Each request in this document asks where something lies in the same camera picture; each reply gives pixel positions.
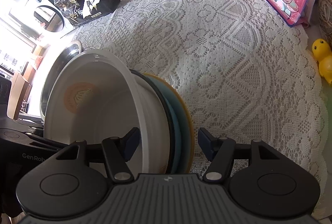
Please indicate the blue bowl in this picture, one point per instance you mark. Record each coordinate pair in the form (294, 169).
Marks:
(172, 135)

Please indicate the yellow-rimmed white bowl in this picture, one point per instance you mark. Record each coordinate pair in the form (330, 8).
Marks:
(189, 135)

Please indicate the white lace tablecloth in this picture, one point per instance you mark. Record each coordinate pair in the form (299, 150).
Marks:
(220, 58)

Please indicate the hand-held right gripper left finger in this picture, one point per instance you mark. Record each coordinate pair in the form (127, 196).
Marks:
(131, 143)

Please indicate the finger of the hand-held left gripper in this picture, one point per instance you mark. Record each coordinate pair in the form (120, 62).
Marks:
(31, 124)
(46, 141)

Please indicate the yellow duck toy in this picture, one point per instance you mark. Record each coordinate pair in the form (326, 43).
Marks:
(321, 52)

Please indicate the white printed paper bowl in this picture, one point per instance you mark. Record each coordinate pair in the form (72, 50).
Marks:
(103, 109)

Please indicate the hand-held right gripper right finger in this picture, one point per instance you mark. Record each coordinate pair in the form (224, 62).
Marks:
(205, 143)

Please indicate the brown cardboard box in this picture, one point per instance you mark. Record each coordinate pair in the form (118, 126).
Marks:
(22, 91)

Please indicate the glass sunflower seed jar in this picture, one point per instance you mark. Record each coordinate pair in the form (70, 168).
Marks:
(326, 6)

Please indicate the black snack bag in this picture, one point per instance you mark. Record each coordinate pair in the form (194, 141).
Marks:
(85, 3)

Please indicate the stainless steel bowl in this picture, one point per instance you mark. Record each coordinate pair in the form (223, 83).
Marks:
(55, 68)

